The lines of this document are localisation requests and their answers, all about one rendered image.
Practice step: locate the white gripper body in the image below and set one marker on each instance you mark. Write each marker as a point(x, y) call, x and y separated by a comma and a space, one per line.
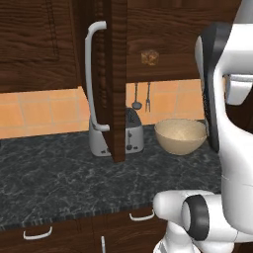
point(237, 88)

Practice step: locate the dark wood closed cabinet door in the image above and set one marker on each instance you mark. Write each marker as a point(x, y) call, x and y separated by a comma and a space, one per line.
point(33, 42)

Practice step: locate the silver toaster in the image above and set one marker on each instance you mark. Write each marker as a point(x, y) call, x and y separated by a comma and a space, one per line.
point(133, 133)

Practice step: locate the brown bread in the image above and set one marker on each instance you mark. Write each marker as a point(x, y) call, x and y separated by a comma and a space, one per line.
point(150, 57)

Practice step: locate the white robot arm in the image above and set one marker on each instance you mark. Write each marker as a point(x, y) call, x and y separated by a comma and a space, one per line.
point(237, 171)

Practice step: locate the dark wood drawer front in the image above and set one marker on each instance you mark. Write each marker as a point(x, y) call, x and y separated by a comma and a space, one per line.
point(13, 242)
point(131, 235)

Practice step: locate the beige bowl-shaped basket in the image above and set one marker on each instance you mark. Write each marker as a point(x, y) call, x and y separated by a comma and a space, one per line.
point(179, 140)

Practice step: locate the grey hanging fork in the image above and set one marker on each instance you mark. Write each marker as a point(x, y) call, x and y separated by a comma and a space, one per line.
point(148, 100)

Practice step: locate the dark wood wall cabinet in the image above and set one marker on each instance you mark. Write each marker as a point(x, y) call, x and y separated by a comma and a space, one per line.
point(178, 33)

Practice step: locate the grey hanging ladle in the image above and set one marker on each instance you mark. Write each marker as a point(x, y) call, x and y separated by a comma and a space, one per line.
point(136, 104)

